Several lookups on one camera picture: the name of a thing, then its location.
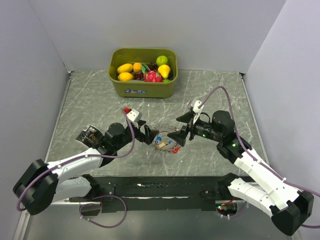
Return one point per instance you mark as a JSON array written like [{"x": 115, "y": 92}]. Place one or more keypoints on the yellow pear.
[{"x": 164, "y": 70}]

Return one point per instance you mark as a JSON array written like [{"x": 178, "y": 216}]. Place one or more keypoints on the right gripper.
[{"x": 179, "y": 136}]

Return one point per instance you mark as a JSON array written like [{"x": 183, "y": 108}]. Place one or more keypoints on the aluminium rail frame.
[{"x": 36, "y": 199}]

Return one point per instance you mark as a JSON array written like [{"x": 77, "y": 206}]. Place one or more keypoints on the lower yellow mango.
[{"x": 125, "y": 77}]

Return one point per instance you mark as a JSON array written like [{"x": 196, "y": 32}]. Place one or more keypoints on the green apple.
[{"x": 162, "y": 60}]

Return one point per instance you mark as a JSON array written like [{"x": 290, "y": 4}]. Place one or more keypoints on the pink dragon fruit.
[{"x": 152, "y": 77}]

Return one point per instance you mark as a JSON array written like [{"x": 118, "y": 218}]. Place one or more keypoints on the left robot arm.
[{"x": 100, "y": 154}]

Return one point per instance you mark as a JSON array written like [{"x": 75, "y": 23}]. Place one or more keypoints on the upper yellow mango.
[{"x": 125, "y": 68}]

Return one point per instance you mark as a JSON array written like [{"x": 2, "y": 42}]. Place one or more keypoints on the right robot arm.
[{"x": 287, "y": 206}]

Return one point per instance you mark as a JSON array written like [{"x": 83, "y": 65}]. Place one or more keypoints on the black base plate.
[{"x": 154, "y": 193}]

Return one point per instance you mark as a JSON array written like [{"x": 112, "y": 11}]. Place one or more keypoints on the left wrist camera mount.
[{"x": 133, "y": 116}]

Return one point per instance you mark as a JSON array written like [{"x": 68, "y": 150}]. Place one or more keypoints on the yellow mango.
[
  {"x": 125, "y": 77},
  {"x": 125, "y": 68}
]

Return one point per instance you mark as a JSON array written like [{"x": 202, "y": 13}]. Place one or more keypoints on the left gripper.
[{"x": 149, "y": 133}]

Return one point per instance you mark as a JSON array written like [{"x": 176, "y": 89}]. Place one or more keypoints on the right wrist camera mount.
[{"x": 196, "y": 106}]

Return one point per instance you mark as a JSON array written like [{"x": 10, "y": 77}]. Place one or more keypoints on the dark red grapes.
[{"x": 138, "y": 76}]

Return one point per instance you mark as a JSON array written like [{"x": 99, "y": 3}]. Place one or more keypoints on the orange fruit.
[{"x": 137, "y": 67}]

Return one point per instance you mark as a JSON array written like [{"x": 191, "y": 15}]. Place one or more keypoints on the olive green plastic basket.
[{"x": 147, "y": 57}]

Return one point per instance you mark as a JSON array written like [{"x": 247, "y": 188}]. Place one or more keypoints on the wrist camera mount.
[
  {"x": 133, "y": 116},
  {"x": 196, "y": 106}
]

